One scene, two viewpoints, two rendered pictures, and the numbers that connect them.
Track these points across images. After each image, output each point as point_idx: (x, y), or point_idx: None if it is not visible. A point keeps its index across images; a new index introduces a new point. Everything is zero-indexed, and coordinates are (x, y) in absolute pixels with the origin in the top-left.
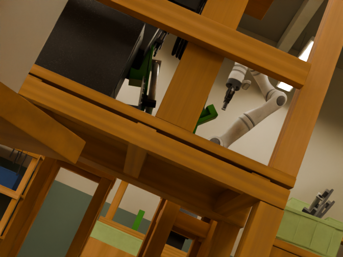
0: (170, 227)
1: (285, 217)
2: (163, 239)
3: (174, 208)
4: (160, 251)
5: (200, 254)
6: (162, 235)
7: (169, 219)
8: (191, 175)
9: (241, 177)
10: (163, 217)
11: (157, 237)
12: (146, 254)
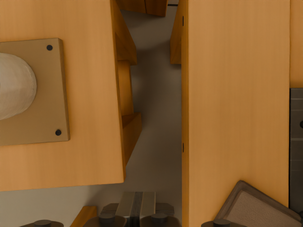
0: (127, 128)
1: None
2: (130, 129)
3: (124, 142)
4: (131, 124)
5: (122, 42)
6: (130, 137)
7: (126, 139)
8: None
9: None
10: (128, 154)
11: (130, 143)
12: (134, 147)
